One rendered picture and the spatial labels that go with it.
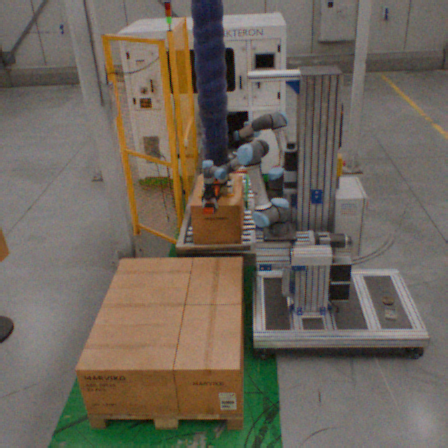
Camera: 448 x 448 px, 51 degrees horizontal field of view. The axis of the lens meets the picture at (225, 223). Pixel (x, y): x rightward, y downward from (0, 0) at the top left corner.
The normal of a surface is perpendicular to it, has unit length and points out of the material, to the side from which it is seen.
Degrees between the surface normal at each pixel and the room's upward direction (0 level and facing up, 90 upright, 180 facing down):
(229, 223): 90
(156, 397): 90
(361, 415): 0
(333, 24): 90
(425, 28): 90
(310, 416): 0
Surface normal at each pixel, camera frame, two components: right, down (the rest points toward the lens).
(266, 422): -0.05, -0.87
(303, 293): -0.04, 0.50
